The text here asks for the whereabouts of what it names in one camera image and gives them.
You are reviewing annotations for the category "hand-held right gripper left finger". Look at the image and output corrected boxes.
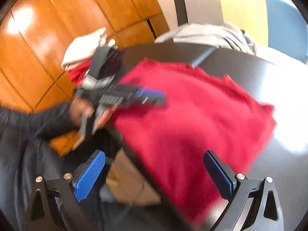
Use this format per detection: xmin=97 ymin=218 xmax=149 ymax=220
xmin=24 ymin=150 xmax=106 ymax=231

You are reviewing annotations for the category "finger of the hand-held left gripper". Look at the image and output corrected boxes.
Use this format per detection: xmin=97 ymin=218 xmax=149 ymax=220
xmin=116 ymin=84 xmax=167 ymax=108

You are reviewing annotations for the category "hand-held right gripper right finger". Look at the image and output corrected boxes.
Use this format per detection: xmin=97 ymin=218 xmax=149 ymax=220
xmin=203 ymin=150 xmax=284 ymax=231

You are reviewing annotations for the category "red garment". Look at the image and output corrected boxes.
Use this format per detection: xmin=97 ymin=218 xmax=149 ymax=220
xmin=112 ymin=58 xmax=277 ymax=227

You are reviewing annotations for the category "person's left forearm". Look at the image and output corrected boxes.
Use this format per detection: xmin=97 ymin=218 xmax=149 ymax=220
xmin=0 ymin=102 xmax=78 ymax=141

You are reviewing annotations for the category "person's left hand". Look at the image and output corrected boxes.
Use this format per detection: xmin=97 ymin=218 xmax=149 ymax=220
xmin=69 ymin=98 xmax=116 ymax=131

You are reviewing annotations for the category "white cloth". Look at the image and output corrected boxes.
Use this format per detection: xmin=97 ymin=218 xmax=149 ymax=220
xmin=61 ymin=28 xmax=119 ymax=72

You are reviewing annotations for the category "red cloth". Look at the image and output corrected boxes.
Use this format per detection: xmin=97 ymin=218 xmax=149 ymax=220
xmin=68 ymin=61 xmax=93 ymax=85

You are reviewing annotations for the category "beige box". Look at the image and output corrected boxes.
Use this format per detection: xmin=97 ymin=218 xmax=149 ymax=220
xmin=105 ymin=148 xmax=162 ymax=206

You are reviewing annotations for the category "orange wooden cabinet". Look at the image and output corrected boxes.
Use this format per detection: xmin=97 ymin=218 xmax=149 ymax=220
xmin=0 ymin=0 xmax=170 ymax=157

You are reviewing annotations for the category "grey garment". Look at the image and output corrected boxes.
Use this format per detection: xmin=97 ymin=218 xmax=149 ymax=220
xmin=154 ymin=23 xmax=257 ymax=55

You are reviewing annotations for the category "blue yellow grey partition panel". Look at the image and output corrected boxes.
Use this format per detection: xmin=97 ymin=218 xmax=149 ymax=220
xmin=185 ymin=0 xmax=308 ymax=65

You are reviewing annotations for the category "white table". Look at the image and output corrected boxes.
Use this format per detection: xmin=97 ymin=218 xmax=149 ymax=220
xmin=255 ymin=45 xmax=308 ymax=68

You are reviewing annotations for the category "black metal post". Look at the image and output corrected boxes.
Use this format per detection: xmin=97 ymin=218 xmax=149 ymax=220
xmin=172 ymin=0 xmax=190 ymax=27

